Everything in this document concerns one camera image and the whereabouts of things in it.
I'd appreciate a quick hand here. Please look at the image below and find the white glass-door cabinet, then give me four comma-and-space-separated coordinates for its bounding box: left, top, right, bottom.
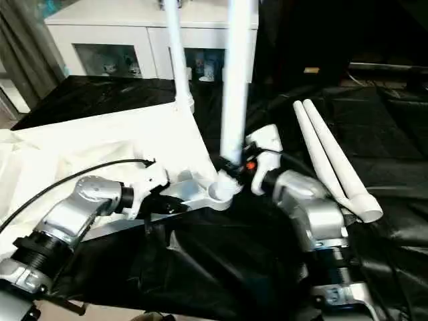
44, 0, 259, 84

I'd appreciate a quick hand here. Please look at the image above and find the white plastic table top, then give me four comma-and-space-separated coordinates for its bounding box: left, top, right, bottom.
0, 100, 244, 265

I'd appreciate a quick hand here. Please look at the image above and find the black mat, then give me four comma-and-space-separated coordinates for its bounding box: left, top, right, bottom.
9, 74, 428, 321

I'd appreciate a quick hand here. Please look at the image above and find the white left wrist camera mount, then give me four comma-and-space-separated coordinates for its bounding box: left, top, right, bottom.
121, 159, 171, 221

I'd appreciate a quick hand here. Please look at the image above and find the grey curtain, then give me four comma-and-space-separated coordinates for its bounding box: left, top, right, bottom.
0, 0, 67, 110

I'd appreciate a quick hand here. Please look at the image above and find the black cabinet gold label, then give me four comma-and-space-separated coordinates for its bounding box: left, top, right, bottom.
253, 0, 349, 90

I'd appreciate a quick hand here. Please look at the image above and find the black metal stand leg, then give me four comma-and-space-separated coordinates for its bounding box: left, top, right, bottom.
49, 293, 87, 316

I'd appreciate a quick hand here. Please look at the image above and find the black side table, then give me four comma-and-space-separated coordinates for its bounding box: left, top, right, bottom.
346, 61, 428, 90

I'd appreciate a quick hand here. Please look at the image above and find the teal patterned strip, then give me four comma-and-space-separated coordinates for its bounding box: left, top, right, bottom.
54, 41, 74, 78

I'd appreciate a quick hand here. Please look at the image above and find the white plastic table leg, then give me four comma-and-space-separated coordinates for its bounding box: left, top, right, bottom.
161, 0, 195, 115
302, 98, 384, 224
292, 100, 349, 209
213, 0, 261, 201

